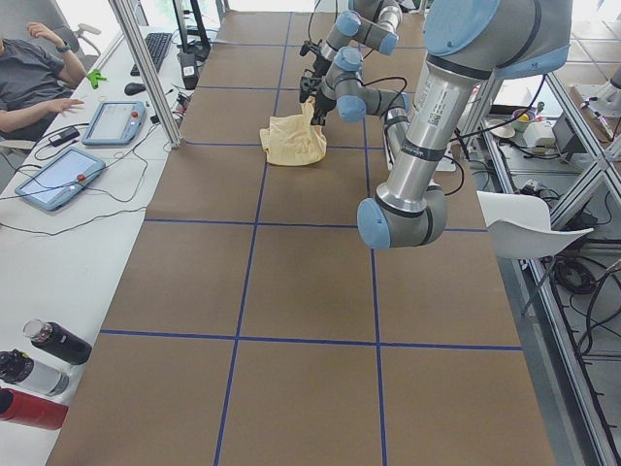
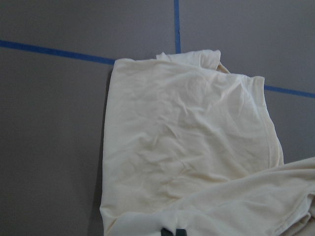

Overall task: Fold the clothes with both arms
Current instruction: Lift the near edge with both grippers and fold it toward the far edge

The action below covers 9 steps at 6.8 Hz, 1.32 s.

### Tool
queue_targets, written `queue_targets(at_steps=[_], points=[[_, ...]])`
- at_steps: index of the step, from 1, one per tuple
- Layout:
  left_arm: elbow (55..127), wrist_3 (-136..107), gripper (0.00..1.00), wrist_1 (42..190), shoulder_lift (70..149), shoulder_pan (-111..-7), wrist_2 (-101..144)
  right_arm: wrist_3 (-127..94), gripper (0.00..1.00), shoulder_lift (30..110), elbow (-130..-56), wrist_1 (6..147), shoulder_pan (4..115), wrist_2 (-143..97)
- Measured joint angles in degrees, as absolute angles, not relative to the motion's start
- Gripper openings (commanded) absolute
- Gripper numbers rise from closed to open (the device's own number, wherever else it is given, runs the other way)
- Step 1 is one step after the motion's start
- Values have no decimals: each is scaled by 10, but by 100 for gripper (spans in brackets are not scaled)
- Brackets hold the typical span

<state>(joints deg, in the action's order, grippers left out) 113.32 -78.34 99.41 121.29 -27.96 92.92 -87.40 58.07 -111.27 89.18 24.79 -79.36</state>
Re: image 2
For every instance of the cream long-sleeve graphic shirt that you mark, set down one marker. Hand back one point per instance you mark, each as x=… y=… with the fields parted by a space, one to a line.
x=189 y=145

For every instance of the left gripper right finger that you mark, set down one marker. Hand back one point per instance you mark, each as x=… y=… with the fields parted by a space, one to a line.
x=181 y=232

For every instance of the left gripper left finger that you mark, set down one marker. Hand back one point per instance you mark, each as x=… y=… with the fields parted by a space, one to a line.
x=166 y=232

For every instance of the blue tape line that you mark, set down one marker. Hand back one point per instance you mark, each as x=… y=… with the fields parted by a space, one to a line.
x=177 y=26

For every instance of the blue tape line crossing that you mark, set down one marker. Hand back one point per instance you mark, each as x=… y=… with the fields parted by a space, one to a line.
x=97 y=59

